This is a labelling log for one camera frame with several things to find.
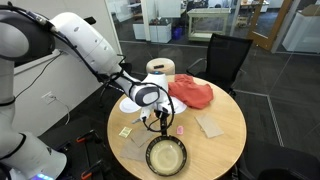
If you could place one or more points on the red orange cloth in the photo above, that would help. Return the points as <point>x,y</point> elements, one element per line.
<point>187,91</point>

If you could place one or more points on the green metal cart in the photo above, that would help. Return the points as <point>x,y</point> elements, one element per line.
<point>203,22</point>

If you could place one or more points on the black office chair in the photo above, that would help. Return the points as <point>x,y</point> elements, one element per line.
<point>225,56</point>

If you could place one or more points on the brown paper napkin lower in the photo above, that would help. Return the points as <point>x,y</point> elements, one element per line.
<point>139,137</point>

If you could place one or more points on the orange black clamp lower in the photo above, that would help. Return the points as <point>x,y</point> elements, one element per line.
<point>99,165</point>

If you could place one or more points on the white wall outlet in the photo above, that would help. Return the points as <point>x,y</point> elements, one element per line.
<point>49,98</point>

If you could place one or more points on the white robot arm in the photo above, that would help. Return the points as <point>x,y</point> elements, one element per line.
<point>27,36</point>

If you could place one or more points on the brown paper napkin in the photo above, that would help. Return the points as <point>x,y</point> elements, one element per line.
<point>131,151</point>
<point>139,137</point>

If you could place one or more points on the black rimmed cream bowl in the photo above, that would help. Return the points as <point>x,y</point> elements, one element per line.
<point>166,155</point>

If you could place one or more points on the brown paper napkin upper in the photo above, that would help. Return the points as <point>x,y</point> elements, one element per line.
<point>131,151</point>

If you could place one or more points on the orange black clamp upper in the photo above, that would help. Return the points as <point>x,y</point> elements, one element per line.
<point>91,135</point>

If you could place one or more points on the white cabinet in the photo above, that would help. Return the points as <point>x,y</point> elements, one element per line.
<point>158,33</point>

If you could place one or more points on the green white sachet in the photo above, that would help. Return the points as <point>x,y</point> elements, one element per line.
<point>125,132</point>

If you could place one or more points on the white plate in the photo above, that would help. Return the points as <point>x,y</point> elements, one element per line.
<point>128,106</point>

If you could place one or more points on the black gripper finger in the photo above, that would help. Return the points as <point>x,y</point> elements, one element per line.
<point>163,124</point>

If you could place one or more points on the pink sweetener packet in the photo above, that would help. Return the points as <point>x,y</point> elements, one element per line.
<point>180,130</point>

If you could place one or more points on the orange black clamp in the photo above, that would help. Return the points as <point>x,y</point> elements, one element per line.
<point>91,135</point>
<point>99,165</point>

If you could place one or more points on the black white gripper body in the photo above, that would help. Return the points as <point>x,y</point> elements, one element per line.
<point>165,107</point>

